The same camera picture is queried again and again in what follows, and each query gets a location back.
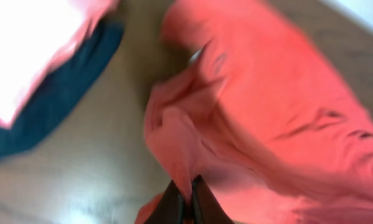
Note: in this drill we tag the folded navy Maxxis shirt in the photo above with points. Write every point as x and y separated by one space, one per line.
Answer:
61 90

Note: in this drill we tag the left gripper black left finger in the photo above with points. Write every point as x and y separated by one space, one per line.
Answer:
170 209

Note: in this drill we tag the red t-shirt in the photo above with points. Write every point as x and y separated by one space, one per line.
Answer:
263 117

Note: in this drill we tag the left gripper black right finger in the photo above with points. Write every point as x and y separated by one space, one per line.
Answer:
205 207

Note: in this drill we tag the folded pink shirt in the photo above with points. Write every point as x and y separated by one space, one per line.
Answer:
37 36

